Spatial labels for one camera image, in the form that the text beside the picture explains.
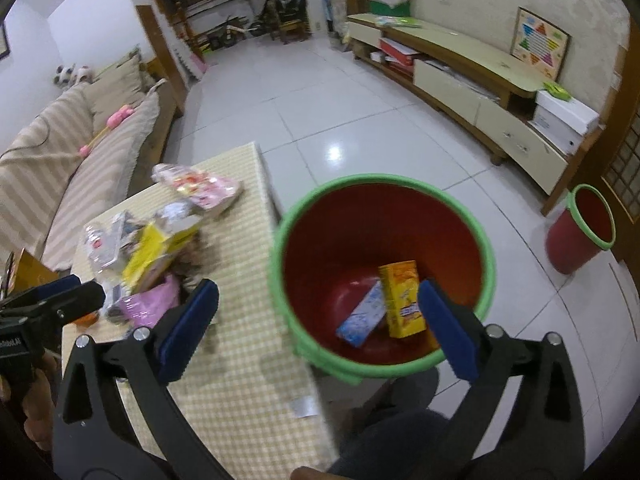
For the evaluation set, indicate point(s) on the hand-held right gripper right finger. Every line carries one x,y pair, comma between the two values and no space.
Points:
450,332

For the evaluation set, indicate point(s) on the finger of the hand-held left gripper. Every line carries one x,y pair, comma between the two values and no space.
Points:
70,305
62,286

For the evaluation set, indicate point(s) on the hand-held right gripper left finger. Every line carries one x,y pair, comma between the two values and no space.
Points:
191,327

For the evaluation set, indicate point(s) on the yellow medicine box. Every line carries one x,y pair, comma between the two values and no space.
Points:
150,255

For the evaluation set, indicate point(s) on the red bin with green rim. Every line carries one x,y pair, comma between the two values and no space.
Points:
350,240
570,245

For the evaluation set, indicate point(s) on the person's left hand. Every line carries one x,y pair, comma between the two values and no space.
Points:
37,405

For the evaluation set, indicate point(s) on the brown cardboard box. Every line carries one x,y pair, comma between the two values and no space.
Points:
30,270

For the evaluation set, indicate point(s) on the pink plastic bag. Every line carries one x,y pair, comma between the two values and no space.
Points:
150,305

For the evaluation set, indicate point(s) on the clear plastic wrapper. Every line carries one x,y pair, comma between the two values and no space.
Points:
102,245

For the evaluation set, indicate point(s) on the orange yellow snack box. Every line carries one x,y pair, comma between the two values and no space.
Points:
400,300

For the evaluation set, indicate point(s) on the yellow checked tablecloth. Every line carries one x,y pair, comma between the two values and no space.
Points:
250,385

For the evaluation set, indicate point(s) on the blue white small carton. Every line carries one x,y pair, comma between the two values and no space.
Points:
361,319

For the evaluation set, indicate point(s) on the beige striped sofa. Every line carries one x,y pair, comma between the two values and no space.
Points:
65,160

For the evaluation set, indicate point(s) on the pink white snack packet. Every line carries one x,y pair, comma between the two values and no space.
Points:
210,192

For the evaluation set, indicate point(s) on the pink toy mallet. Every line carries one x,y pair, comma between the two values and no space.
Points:
117,116

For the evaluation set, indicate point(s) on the beige sofa cushion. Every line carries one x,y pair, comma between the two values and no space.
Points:
120,72

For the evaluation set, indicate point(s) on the white cardboard box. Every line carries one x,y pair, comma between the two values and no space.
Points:
560,135
567,110

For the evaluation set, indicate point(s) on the wooden lattice door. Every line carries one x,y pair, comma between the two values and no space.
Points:
625,170

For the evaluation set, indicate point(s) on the dark framed picture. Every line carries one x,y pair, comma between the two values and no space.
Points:
4,40

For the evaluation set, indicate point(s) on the foam puzzle mats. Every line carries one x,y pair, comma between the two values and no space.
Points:
197,67

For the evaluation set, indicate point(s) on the small green packet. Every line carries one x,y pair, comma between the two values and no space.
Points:
556,91

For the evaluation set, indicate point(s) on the cream wooden TV cabinet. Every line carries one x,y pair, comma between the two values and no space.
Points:
475,55

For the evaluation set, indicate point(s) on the red flat box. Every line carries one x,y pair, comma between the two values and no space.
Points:
397,52

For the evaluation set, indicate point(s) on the colourful star game board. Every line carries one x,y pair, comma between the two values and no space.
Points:
540,45

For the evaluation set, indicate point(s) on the small balance bike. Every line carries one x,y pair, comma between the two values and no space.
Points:
256,28

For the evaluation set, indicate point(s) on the green flat packet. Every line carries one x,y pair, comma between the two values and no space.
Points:
400,22

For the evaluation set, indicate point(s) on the wooden chair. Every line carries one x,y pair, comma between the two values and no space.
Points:
290,24

